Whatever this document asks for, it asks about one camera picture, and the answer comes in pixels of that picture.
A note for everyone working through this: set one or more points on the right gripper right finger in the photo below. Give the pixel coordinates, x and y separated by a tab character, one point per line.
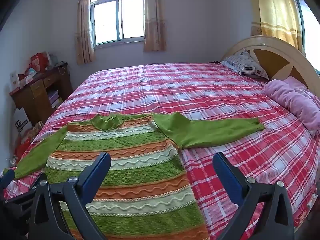
276	218

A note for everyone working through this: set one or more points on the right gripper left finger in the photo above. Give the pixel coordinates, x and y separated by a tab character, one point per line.
47	220

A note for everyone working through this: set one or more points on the green striped knit sweater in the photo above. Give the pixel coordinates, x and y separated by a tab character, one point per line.
146	193

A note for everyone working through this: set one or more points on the red plaid bed sheet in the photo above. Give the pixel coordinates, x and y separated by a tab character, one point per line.
283	151

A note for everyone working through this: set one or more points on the red plastic bag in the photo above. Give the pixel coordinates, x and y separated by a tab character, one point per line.
21	147

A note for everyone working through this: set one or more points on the white paper bag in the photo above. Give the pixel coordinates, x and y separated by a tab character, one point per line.
21	121

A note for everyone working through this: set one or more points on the stacked books in desk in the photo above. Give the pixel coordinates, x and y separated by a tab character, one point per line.
55	99

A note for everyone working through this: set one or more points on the wooden desk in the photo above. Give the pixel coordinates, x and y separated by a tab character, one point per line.
34	97

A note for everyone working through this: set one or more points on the pink blanket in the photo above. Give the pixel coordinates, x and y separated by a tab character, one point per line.
296	98

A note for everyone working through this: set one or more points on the white card on desk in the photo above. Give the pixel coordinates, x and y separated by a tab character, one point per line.
14	81

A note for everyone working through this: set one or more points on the red gift box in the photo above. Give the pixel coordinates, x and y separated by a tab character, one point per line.
39	62

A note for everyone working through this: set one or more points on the patterned pillow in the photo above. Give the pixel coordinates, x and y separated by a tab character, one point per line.
242	63

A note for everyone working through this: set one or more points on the wooden bed headboard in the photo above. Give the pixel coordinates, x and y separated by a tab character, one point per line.
279	60

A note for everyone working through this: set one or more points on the left beige curtain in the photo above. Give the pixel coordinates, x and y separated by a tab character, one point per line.
83	36

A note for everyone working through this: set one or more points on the beige curtain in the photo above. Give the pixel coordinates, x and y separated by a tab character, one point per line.
83	36
154	26

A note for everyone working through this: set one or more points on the yellow curtain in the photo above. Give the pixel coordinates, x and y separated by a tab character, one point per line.
278	18

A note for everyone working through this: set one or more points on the right beige curtain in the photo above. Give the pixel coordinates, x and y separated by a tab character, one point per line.
154	26

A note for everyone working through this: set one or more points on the window with green frame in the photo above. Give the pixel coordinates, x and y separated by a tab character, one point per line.
117	21

